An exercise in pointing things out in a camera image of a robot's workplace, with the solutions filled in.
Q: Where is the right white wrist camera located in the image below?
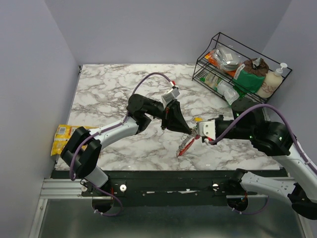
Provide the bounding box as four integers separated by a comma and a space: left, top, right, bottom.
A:
197, 119, 216, 145

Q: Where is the white pump soap bottle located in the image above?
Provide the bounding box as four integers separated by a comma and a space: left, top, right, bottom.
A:
257, 62, 288, 98

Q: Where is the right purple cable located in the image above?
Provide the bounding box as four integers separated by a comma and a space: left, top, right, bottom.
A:
208, 103, 317, 174

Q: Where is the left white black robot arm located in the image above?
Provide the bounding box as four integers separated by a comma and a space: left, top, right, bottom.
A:
60, 94, 192, 196

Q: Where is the keyring with keys red tag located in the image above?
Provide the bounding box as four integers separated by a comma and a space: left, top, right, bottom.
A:
176, 126, 200, 157

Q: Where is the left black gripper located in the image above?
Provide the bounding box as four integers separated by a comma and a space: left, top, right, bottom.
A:
146, 99, 192, 135

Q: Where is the yellow snack bag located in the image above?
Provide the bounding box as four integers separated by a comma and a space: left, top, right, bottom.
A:
51, 123, 100, 157

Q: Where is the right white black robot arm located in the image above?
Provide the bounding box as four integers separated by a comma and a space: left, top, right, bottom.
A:
211, 98, 317, 220

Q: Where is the silver foil bag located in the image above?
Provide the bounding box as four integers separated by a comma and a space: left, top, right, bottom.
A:
212, 46, 242, 71

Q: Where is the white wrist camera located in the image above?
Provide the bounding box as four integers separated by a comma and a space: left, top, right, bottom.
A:
197, 119, 216, 145
161, 86, 180, 107

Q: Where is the green brown snack bag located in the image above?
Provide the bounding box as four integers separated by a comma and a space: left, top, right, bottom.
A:
233, 58, 269, 93

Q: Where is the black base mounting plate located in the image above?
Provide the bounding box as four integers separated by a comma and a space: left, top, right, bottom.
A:
51, 170, 288, 206

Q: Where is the aluminium frame rail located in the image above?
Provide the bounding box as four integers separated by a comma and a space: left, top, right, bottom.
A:
28, 179, 84, 238

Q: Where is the black wire rack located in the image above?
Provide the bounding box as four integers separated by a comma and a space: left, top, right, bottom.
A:
192, 32, 292, 104

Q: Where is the orange snack bag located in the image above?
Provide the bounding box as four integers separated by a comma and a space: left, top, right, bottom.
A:
204, 51, 236, 77

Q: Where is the clear plastic packet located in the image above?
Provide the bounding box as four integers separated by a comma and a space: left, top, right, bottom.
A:
217, 80, 240, 105

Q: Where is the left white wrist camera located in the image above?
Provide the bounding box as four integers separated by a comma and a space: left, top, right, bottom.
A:
161, 86, 180, 107

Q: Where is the green white snack packet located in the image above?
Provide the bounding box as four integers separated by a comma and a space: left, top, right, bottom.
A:
200, 72, 222, 91

